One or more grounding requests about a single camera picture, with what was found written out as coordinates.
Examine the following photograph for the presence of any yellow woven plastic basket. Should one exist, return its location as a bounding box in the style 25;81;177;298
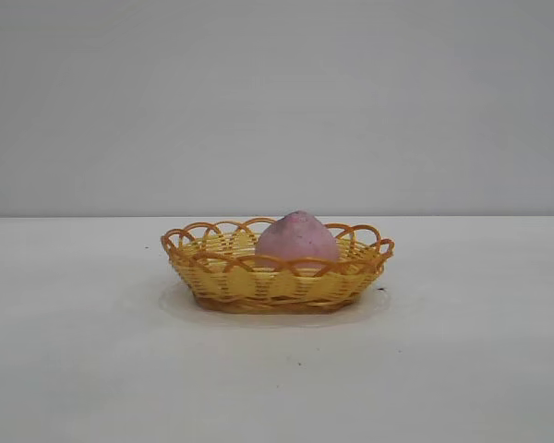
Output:
160;215;397;317

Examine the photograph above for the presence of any pink peach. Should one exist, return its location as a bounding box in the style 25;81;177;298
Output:
254;210;341;274

